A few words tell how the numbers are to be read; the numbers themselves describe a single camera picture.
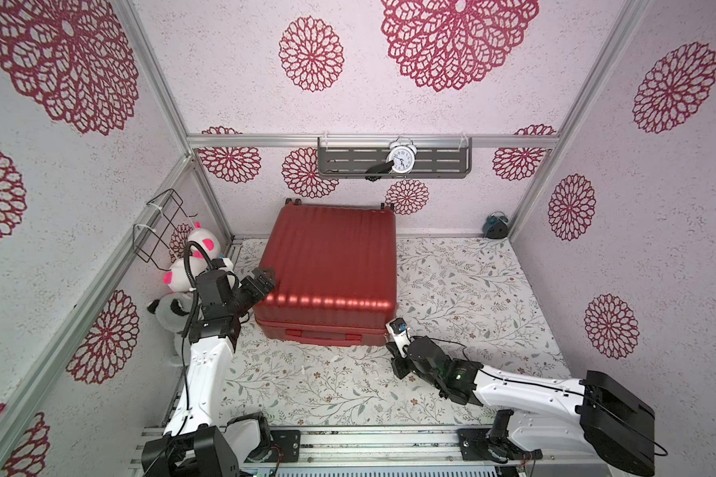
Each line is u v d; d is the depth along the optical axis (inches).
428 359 23.8
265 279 28.2
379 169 36.4
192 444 15.3
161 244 30.5
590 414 16.8
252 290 27.6
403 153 35.4
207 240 36.1
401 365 28.2
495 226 46.2
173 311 30.0
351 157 36.9
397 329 27.7
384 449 29.2
